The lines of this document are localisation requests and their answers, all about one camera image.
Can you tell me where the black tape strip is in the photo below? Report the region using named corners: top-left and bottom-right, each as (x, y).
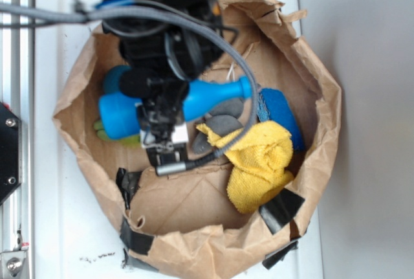
top-left (115, 168), bottom-right (159, 273)
top-left (259, 188), bottom-right (305, 270)

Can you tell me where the black tape strip right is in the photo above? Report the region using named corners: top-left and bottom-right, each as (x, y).
top-left (259, 188), bottom-right (305, 270)

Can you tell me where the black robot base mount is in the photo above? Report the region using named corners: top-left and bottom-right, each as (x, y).
top-left (0, 102), bottom-right (22, 205)

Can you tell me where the grey braided cable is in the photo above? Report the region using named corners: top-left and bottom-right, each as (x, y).
top-left (0, 0), bottom-right (259, 176)

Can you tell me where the blue plastic bottle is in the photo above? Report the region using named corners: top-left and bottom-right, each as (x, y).
top-left (98, 76), bottom-right (252, 140)

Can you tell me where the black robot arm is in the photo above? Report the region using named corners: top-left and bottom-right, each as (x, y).
top-left (75, 0), bottom-right (227, 169)

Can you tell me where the black tape strip left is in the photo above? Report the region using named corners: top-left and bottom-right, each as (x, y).
top-left (115, 168), bottom-right (159, 273)

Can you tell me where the blue sponge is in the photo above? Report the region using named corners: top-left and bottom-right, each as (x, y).
top-left (257, 88), bottom-right (305, 151)

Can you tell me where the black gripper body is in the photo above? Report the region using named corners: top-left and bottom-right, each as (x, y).
top-left (102, 17), bottom-right (222, 166)

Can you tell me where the green plush frog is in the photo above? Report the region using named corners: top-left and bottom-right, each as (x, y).
top-left (93, 120), bottom-right (141, 148)

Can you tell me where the aluminium rail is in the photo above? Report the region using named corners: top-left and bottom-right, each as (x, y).
top-left (1, 13), bottom-right (34, 278)

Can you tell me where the yellow cloth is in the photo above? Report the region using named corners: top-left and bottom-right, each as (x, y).
top-left (195, 120), bottom-right (295, 215)

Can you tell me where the brown paper bag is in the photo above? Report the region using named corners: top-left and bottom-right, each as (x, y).
top-left (53, 0), bottom-right (342, 278)

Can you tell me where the grey plush bunny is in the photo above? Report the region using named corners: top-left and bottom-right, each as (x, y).
top-left (183, 80), bottom-right (245, 137)

